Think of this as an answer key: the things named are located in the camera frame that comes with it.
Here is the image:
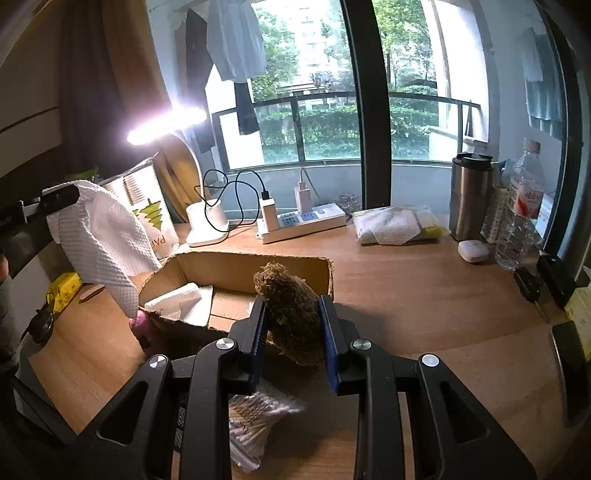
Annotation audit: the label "steel travel tumbler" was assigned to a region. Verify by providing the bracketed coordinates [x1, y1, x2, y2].
[448, 152, 496, 242]

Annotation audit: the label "hanging dark trousers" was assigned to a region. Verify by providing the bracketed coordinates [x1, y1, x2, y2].
[233, 82, 261, 136]

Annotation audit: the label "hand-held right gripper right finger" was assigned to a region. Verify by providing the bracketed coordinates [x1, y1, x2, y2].
[318, 294, 537, 480]

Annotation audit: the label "yellow box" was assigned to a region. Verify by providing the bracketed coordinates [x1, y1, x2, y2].
[45, 271, 84, 315]

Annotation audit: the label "yellow notepad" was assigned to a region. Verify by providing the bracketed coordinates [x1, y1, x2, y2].
[564, 285, 591, 363]

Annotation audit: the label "hanging blue cloth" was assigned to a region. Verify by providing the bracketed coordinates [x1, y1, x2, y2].
[521, 27, 568, 140]

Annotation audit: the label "white mesh basket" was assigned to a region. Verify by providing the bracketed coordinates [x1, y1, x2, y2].
[480, 184, 514, 244]

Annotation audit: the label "hanging white shirt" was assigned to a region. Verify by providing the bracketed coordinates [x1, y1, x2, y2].
[206, 0, 269, 85]

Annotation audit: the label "black phone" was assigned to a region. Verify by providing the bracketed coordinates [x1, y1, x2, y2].
[549, 320, 591, 428]

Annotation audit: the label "pack of white cloths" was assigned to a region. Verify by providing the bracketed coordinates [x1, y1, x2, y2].
[353, 205, 452, 246]

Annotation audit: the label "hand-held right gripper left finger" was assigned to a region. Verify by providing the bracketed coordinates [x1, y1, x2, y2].
[96, 294, 269, 480]

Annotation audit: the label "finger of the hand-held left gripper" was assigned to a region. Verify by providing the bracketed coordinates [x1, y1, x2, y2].
[41, 183, 80, 211]

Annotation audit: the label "cardboard box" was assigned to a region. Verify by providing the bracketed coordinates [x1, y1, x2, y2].
[137, 251, 335, 357]

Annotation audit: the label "black device with keys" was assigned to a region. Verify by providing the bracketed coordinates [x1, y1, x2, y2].
[512, 253, 579, 320]

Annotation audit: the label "round wooden board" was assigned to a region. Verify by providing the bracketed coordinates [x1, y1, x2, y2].
[156, 130, 202, 223]

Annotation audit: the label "small wooden stick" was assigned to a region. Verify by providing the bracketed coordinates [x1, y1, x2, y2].
[78, 283, 107, 304]

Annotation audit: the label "brown curtain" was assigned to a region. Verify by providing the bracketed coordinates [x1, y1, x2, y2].
[55, 0, 174, 185]

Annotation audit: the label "balcony railing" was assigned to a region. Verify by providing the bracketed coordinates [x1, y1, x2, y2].
[210, 90, 485, 169]

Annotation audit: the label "pink soft toy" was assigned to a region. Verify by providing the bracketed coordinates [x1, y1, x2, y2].
[130, 309, 154, 348]

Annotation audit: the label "white power strip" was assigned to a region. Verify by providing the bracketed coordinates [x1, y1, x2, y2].
[255, 203, 348, 245]

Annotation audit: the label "white folded tissue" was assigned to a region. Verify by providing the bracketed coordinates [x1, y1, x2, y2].
[144, 282, 214, 325]

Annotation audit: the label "white paper towel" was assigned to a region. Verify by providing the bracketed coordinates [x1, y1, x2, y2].
[45, 180, 163, 320]

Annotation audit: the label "hanging black garment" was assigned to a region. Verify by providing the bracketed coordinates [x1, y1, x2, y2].
[184, 8, 215, 155]

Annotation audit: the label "white desk lamp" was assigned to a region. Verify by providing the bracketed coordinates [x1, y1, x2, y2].
[126, 105, 230, 248]

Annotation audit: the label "bag of cotton swabs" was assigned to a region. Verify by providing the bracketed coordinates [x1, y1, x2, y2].
[228, 391, 306, 474]

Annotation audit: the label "white charger with black cable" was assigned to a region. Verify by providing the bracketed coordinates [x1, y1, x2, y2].
[201, 169, 279, 232]

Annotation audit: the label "clear plastic water bottle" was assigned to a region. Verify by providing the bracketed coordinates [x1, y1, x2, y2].
[494, 138, 546, 271]

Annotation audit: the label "white earbud case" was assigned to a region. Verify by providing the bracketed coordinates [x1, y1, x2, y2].
[457, 239, 490, 265]

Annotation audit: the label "brown fuzzy plush toy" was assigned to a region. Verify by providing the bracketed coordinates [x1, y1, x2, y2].
[253, 261, 325, 368]

